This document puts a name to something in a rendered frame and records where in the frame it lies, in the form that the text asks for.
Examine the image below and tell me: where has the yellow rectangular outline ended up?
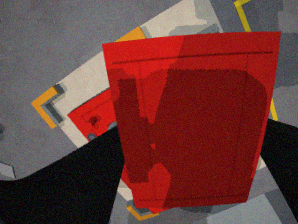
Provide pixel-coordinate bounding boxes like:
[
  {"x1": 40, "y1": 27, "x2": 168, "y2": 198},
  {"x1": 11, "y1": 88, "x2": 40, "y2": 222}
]
[{"x1": 234, "y1": 0, "x2": 278, "y2": 121}]

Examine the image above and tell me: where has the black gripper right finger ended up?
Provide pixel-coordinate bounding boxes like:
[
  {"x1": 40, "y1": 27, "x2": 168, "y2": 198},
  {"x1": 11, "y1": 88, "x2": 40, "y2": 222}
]
[{"x1": 259, "y1": 119, "x2": 298, "y2": 224}]

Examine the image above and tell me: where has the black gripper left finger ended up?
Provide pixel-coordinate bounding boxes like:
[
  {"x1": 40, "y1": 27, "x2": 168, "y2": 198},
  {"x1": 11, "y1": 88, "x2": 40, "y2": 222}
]
[{"x1": 0, "y1": 125, "x2": 125, "y2": 224}]

